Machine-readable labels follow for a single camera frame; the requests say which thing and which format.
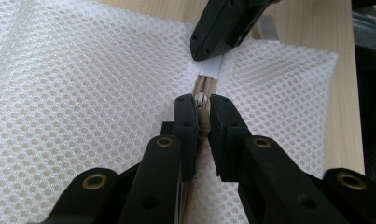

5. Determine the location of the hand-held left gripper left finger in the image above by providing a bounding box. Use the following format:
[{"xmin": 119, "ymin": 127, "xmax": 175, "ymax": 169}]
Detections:
[{"xmin": 172, "ymin": 93, "xmax": 200, "ymax": 183}]

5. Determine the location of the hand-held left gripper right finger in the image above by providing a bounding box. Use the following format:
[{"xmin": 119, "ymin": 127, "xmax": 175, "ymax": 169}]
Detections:
[{"xmin": 209, "ymin": 93, "xmax": 253, "ymax": 183}]

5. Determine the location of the beige zipper pull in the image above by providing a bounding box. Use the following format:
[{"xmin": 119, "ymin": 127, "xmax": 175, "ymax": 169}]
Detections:
[{"xmin": 193, "ymin": 91, "xmax": 212, "ymax": 140}]

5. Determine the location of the white mesh laundry bag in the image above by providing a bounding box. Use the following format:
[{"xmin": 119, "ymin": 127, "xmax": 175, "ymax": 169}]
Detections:
[{"xmin": 0, "ymin": 0, "xmax": 340, "ymax": 224}]

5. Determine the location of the dark grey equipment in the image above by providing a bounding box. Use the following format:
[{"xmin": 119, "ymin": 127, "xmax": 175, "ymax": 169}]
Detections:
[{"xmin": 351, "ymin": 0, "xmax": 376, "ymax": 52}]

